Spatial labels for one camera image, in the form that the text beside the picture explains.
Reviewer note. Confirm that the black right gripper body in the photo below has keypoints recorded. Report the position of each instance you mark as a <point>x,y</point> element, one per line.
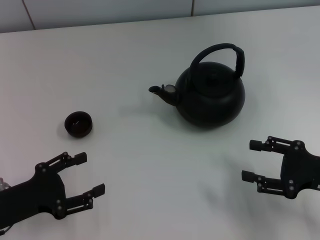
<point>300,170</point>

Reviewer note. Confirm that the black round teapot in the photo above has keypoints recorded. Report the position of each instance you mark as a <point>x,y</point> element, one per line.
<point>207,107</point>

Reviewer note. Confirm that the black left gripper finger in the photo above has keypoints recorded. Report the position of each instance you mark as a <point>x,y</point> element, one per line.
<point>67,160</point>
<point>80,201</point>

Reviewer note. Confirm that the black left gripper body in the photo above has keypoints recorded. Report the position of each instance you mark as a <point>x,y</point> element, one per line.
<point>37,192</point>

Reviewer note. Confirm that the small dark teacup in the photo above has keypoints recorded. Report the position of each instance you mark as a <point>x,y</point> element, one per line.
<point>78,130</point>

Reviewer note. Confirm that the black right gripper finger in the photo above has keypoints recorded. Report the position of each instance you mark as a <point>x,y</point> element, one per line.
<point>275,145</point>
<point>270,185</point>

